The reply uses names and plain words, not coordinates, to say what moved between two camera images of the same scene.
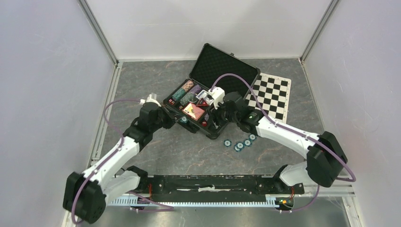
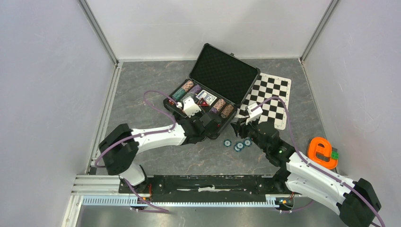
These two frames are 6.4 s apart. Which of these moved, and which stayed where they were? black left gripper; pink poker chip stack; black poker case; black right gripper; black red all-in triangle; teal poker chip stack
Moved: black left gripper; black right gripper
Stayed: black red all-in triangle; teal poker chip stack; pink poker chip stack; black poker case
